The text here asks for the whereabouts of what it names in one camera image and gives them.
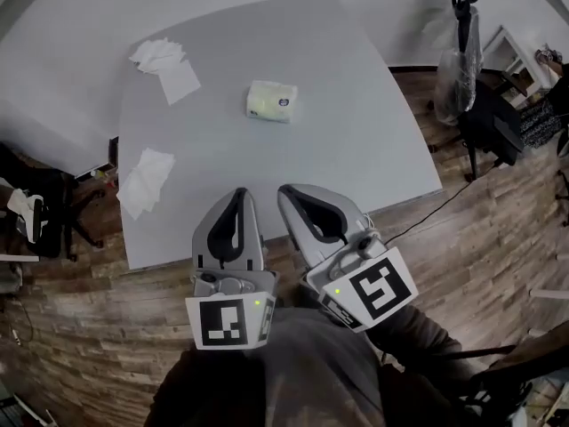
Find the speckled black white fabric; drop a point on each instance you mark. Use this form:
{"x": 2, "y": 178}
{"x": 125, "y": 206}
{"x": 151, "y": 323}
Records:
{"x": 540, "y": 125}

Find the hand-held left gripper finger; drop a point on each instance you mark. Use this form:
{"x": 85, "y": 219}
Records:
{"x": 253, "y": 238}
{"x": 201, "y": 243}

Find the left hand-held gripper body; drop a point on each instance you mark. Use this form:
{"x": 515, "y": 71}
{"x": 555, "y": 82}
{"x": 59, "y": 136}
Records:
{"x": 222, "y": 323}

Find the person's right forearm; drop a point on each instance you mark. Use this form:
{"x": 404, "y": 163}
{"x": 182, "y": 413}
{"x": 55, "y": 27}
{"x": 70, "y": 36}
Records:
{"x": 413, "y": 336}

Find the black swivel chair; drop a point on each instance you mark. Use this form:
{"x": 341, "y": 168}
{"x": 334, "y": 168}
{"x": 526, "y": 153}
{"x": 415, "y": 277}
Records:
{"x": 49, "y": 211}

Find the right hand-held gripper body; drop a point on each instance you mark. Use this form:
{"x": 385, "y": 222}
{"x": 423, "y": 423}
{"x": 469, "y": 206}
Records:
{"x": 378, "y": 292}

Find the clear plastic chair cover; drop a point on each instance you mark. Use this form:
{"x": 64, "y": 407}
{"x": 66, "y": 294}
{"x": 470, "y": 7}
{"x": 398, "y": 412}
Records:
{"x": 453, "y": 78}

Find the black office chair with headrest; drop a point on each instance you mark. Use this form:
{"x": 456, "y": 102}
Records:
{"x": 489, "y": 123}

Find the white table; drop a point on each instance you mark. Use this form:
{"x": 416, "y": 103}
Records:
{"x": 289, "y": 158}

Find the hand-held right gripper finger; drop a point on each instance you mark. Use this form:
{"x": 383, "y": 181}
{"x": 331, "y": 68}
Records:
{"x": 295, "y": 234}
{"x": 349, "y": 211}

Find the black metal stand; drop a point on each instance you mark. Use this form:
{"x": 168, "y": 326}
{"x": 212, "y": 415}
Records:
{"x": 493, "y": 381}

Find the yellow tissue pack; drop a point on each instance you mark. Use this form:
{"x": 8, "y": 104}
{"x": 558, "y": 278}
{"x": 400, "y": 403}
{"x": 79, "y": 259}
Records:
{"x": 266, "y": 102}

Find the person's left forearm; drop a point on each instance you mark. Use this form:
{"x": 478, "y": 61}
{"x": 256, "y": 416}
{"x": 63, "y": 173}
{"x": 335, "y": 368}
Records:
{"x": 200, "y": 389}

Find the person's torso in grey shirt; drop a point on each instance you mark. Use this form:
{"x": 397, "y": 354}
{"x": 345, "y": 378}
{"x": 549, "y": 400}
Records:
{"x": 320, "y": 372}

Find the white shelf unit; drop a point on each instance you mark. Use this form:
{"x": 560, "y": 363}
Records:
{"x": 515, "y": 65}

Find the grey paper sheet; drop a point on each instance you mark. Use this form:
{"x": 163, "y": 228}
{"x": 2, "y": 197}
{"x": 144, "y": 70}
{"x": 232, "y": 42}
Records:
{"x": 180, "y": 82}

